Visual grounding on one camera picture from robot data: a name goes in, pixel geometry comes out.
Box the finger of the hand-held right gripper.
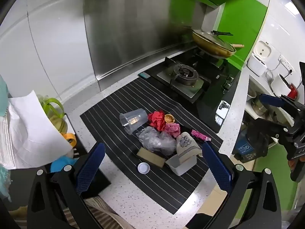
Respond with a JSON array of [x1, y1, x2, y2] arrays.
[[246, 117, 296, 159], [259, 94, 301, 122]]

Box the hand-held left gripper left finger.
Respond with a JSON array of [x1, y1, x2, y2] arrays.
[[27, 142, 112, 229]]

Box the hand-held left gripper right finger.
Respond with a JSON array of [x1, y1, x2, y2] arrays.
[[201, 141, 283, 229]]

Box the white round tin lid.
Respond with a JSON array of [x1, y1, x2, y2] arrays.
[[138, 162, 150, 174]]

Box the blue and black trash bin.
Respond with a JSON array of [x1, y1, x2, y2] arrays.
[[232, 122, 256, 163]]

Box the steel steamer pot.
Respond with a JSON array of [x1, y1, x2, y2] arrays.
[[251, 95, 269, 116]]

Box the red container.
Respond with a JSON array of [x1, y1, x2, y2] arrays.
[[288, 83, 299, 99]]

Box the blue cloth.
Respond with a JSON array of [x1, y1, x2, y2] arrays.
[[50, 156, 79, 173]]

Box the yellow tape roll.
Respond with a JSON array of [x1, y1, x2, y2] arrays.
[[61, 132, 77, 148]]

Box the white plastic box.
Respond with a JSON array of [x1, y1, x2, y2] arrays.
[[165, 154, 197, 176]]

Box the small pink box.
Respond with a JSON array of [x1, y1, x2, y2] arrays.
[[191, 129, 211, 143]]

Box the white rice cooker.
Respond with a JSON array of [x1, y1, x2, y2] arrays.
[[247, 40, 273, 77]]

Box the striped beige cloth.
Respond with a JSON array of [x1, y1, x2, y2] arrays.
[[83, 196, 134, 229]]

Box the black gas stove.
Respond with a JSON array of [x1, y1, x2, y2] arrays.
[[143, 46, 241, 134]]

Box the pink crumpled paper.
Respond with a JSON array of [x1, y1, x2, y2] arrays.
[[163, 122, 181, 138]]

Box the brown cardboard box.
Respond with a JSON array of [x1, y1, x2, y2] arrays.
[[137, 147, 166, 168]]

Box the green oil jug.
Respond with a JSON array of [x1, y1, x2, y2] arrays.
[[38, 95, 68, 134]]

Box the clear plastic cup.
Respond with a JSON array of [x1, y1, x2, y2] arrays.
[[119, 108, 148, 135]]

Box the clear crumpled plastic bag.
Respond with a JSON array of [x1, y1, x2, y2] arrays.
[[136, 126, 178, 155]]

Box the white paper sheet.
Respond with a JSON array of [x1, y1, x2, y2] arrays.
[[0, 90, 73, 170]]

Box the golden frying pan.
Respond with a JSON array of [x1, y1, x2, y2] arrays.
[[192, 29, 245, 59]]

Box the red crumpled paper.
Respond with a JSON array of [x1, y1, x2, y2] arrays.
[[148, 110, 166, 131]]

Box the black striped mat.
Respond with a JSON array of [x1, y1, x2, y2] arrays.
[[80, 77, 223, 215]]

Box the glass pan lid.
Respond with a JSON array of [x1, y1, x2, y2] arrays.
[[192, 29, 234, 50]]

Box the teal cloth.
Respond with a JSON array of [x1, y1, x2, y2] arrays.
[[0, 75, 10, 117]]

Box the white cable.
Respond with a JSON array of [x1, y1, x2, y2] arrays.
[[264, 69, 275, 83]]

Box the white wall socket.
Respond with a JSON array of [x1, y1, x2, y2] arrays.
[[278, 54, 295, 74]]

